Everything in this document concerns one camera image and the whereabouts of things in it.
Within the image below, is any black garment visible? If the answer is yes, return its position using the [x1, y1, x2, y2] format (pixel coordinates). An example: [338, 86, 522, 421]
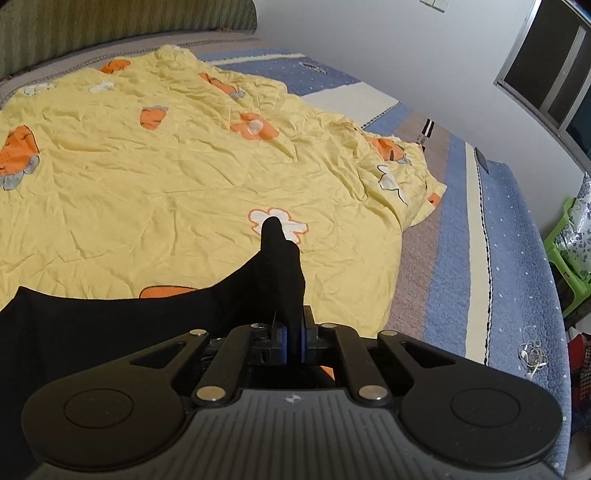
[0, 215, 334, 480]

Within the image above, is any blue striped bed sheet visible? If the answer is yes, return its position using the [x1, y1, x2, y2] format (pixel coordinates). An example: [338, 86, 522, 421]
[197, 48, 574, 476]

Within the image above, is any yellow floral quilt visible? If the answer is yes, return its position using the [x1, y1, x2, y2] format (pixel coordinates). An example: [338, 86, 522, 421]
[1, 46, 446, 336]

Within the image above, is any black phone on bed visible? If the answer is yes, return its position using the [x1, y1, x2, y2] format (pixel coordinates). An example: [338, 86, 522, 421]
[474, 147, 490, 174]

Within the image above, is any grey brown pillow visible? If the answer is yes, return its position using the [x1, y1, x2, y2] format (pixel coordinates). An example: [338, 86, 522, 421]
[1, 31, 263, 107]

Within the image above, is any olive green headboard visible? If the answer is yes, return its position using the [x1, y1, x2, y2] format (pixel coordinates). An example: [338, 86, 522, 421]
[1, 0, 257, 78]

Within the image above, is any white earphones cable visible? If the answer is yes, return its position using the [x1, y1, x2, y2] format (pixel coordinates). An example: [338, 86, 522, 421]
[517, 324, 551, 381]

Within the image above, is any dark window with frame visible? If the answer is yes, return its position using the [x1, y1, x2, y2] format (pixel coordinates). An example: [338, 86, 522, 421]
[495, 0, 591, 173]

